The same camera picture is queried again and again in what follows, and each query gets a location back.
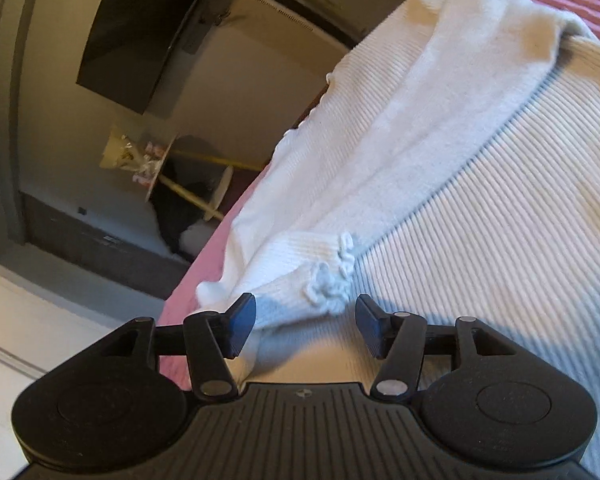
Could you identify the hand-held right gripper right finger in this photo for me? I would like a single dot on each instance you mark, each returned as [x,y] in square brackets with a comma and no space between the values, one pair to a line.
[370,324]

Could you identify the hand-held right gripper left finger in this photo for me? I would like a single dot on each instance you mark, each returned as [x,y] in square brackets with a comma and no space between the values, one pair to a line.
[241,321]

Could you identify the white ribbed garment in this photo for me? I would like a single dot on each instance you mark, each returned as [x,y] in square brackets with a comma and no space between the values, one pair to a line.
[505,210]

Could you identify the white ruffled sock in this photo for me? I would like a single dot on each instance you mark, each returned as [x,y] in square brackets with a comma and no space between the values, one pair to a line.
[380,135]

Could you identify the pink ribbed bedspread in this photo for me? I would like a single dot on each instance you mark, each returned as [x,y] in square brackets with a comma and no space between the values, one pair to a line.
[202,260]

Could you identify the dark cloth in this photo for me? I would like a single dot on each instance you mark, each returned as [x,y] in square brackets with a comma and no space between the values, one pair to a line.
[180,205]

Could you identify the dark low cabinet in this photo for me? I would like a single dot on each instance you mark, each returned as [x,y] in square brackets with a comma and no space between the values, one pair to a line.
[95,245]

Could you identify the round white side table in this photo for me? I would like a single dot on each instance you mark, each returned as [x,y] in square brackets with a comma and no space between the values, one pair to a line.
[161,170]

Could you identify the white drawer unit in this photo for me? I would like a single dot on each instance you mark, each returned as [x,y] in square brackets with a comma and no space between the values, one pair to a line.
[40,320]

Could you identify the snack packets pile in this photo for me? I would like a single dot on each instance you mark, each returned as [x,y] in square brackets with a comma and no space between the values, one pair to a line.
[127,152]

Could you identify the black wall television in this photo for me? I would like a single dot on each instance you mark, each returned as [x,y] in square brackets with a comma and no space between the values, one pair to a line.
[130,35]

